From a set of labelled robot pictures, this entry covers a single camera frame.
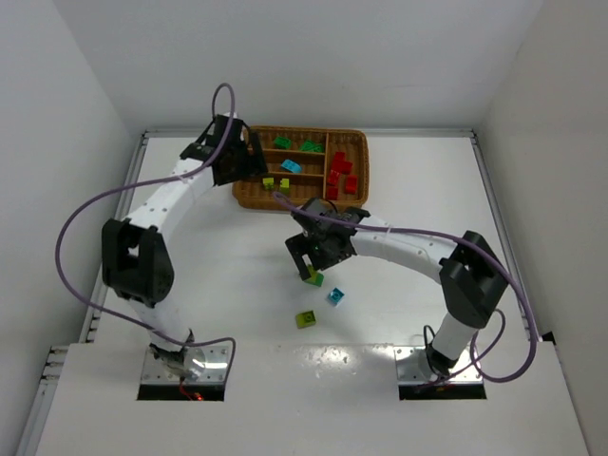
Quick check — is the red rounded lego brick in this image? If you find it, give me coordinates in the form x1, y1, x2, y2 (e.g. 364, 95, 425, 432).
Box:
325, 186, 339, 200

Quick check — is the dark green lego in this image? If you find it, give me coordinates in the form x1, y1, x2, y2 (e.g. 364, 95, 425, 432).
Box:
298, 140, 324, 153

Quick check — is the red base lego brick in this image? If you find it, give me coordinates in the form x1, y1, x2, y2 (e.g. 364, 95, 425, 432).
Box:
327, 168, 341, 186

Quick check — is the small red lego brick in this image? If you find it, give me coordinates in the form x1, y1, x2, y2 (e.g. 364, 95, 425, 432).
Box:
331, 151, 353, 175

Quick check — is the small lime lego brick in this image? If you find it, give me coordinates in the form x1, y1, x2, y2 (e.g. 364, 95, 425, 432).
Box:
262, 178, 275, 191

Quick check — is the cyan rounded lego brick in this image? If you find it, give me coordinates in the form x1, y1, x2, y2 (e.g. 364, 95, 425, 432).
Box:
280, 160, 302, 174

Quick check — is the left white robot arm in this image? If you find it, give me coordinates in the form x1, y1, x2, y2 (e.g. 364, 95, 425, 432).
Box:
102, 114, 268, 371

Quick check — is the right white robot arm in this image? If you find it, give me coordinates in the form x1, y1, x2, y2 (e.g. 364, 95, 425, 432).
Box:
285, 198, 507, 377

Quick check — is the lime green stacked lego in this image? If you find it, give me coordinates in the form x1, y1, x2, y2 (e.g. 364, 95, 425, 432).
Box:
304, 265, 324, 287

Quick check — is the small cyan lego brick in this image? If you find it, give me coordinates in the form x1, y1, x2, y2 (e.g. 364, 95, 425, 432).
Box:
327, 288, 345, 307

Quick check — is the lime lego brick front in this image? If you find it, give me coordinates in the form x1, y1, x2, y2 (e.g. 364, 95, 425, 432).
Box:
295, 311, 316, 329

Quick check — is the brown wicker divided tray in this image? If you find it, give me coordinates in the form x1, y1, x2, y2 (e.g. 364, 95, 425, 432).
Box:
232, 125, 370, 210

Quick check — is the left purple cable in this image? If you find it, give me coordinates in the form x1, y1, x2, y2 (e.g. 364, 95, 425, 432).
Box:
54, 83, 238, 376

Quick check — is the purple cable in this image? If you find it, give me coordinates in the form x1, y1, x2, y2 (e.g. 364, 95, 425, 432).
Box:
273, 190, 542, 391
54, 83, 238, 376

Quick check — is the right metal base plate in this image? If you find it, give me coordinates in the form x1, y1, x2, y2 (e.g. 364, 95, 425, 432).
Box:
393, 346, 483, 387

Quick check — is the metal base plate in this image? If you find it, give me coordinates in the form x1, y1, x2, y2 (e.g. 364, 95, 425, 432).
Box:
393, 346, 483, 387
141, 345, 231, 386

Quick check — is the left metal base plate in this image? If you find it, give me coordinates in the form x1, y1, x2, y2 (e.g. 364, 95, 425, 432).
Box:
141, 345, 231, 386

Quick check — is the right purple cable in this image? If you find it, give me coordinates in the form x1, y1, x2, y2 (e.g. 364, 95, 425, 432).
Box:
273, 190, 542, 391

